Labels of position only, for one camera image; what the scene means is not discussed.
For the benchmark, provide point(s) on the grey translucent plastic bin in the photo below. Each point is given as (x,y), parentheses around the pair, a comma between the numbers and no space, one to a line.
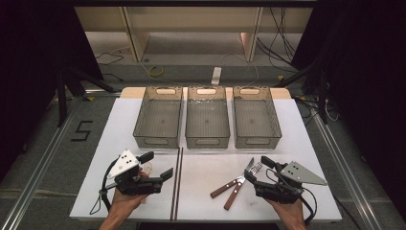
(158,118)
(257,119)
(207,119)

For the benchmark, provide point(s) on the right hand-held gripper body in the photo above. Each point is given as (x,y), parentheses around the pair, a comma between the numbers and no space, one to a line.
(281,190)

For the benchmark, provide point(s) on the black curtain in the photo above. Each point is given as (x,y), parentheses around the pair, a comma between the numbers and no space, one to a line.
(367,80)
(32,64)

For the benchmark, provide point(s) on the aluminium floor rail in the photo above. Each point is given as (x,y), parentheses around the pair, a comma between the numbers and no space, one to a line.
(38,172)
(344,179)

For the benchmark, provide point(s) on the person's left hand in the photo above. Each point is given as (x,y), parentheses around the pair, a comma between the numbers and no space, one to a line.
(123,201)

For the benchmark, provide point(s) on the black tripod stand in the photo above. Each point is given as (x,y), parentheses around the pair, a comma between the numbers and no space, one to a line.
(62,96)
(322,96)

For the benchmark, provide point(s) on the beige wooden shelf unit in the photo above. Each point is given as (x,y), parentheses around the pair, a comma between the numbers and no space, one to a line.
(191,22)

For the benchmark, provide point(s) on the white power strip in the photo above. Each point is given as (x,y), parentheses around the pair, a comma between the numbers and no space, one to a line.
(216,75)

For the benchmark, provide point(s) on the yellow tape roll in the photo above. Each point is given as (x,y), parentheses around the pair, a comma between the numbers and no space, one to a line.
(156,71)

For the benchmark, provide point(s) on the person's right hand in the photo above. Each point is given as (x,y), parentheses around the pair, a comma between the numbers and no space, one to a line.
(290,211)

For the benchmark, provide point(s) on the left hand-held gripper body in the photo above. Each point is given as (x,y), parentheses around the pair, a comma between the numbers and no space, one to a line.
(123,163)

